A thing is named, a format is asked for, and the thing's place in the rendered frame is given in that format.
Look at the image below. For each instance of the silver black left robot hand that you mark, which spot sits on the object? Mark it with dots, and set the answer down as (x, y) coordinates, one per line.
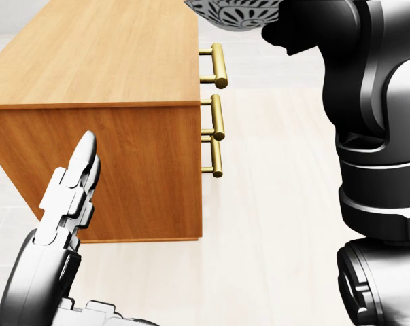
(38, 271)

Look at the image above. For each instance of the wooden cabinet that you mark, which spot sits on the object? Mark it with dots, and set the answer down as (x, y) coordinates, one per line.
(99, 68)

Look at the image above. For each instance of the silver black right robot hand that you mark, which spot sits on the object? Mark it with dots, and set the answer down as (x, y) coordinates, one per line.
(371, 68)

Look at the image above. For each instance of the black white patterned bowl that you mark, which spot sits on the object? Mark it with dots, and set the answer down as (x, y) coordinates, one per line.
(238, 15)

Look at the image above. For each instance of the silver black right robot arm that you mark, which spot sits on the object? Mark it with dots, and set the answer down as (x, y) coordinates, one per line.
(378, 203)

